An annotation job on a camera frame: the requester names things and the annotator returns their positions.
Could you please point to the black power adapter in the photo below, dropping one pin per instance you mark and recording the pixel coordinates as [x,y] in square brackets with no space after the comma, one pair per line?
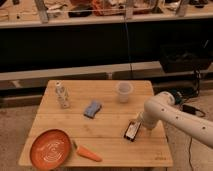
[189,109]

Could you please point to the translucent white cup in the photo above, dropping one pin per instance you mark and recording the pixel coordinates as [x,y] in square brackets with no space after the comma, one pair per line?
[123,90]

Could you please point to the blue sponge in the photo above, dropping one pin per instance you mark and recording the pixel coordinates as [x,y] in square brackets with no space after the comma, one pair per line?
[92,109]

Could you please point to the wooden table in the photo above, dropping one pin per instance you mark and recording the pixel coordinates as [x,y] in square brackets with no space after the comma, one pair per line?
[103,134]

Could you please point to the black bin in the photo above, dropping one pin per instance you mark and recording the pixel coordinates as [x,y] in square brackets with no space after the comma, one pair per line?
[184,57]

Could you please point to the orange toy carrot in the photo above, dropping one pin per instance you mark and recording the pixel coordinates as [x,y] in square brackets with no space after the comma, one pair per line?
[86,153]

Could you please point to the small white bottle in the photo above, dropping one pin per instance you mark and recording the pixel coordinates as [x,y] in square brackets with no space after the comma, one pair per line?
[62,95]

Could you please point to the orange plate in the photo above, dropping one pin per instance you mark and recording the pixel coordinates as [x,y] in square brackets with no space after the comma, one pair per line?
[50,150]

